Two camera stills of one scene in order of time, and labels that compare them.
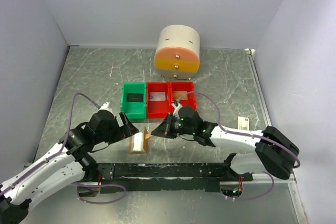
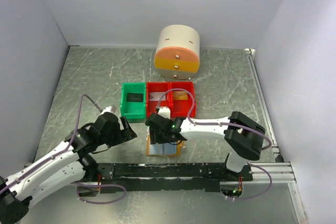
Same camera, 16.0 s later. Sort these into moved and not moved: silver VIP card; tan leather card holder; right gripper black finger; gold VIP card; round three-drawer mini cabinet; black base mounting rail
Moved: right gripper black finger; tan leather card holder
Not moved: silver VIP card; black base mounting rail; round three-drawer mini cabinet; gold VIP card
